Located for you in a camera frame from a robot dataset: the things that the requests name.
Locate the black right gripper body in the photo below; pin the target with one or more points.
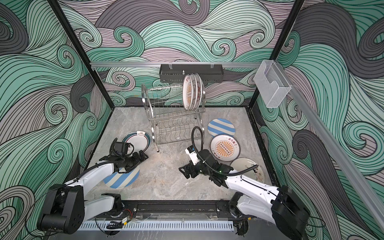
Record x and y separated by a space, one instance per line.
199 169

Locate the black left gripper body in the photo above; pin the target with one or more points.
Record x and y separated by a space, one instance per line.
131 161

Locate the blue cream striped plate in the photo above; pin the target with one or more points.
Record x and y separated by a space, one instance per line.
120 181

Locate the white plate red characters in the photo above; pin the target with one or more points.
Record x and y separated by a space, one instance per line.
202 91

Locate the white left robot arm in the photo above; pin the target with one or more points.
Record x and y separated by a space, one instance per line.
65 208

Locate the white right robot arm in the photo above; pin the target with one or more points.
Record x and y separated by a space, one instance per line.
278 205

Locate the steel two-tier dish rack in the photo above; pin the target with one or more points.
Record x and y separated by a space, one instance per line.
170 121

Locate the white plate teal red rim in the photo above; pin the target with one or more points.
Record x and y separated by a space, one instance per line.
139 139

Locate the sunburst plate red green rim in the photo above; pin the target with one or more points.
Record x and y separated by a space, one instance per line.
225 148

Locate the blue white striped plate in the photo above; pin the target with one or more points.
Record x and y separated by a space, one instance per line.
221 127

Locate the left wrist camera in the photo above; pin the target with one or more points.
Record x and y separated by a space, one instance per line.
122 148

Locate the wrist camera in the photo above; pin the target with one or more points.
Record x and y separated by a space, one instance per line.
191 152
122 148

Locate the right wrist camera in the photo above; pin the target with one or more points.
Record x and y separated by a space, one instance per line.
191 152

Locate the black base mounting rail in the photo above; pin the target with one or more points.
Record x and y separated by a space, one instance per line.
180 207

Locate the white slotted cable duct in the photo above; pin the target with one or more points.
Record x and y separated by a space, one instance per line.
182 225

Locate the black wall-mounted tray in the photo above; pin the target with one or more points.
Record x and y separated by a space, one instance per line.
175 73

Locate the clear acrylic wall holder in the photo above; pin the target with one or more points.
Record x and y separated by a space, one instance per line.
272 83

